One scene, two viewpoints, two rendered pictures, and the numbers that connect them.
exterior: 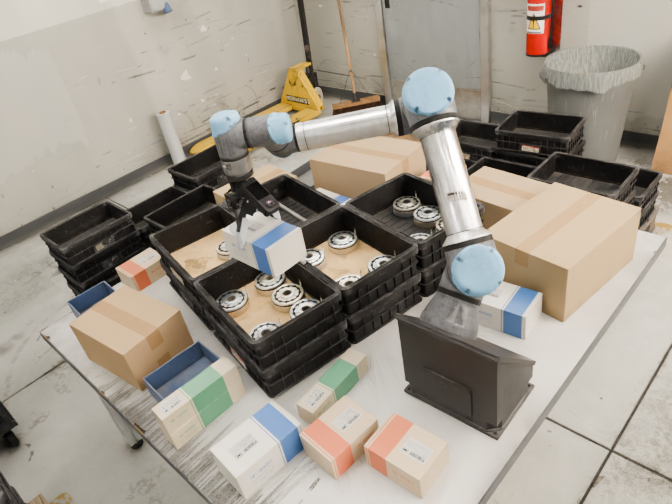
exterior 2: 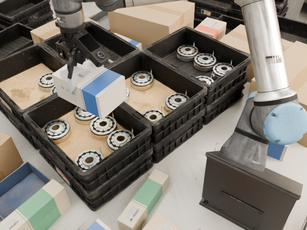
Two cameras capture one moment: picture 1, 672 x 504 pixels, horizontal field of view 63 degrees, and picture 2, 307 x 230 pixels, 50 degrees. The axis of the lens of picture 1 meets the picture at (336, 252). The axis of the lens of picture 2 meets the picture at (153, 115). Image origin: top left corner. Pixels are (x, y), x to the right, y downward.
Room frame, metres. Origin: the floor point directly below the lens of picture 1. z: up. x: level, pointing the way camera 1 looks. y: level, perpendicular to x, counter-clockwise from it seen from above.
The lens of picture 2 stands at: (0.44, 0.16, 1.77)
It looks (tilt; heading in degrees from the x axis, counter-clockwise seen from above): 44 degrees down; 348
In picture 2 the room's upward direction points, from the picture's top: 2 degrees counter-clockwise
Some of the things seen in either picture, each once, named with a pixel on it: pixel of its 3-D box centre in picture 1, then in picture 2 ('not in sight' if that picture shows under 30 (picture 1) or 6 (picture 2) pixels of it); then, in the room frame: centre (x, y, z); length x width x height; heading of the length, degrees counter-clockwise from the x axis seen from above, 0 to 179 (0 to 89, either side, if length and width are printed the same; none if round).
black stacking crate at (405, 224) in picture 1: (413, 219); (195, 64); (1.63, -0.29, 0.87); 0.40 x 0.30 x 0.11; 30
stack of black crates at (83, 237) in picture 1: (102, 257); not in sight; (2.64, 1.27, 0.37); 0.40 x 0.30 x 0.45; 131
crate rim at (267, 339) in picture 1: (264, 289); (86, 122); (1.33, 0.23, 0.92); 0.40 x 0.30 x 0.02; 30
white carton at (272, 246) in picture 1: (264, 242); (90, 86); (1.30, 0.19, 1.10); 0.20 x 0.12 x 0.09; 41
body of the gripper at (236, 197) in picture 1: (243, 190); (74, 41); (1.32, 0.21, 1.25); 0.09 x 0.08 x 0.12; 41
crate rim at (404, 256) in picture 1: (343, 245); (146, 85); (1.48, -0.03, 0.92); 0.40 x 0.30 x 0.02; 30
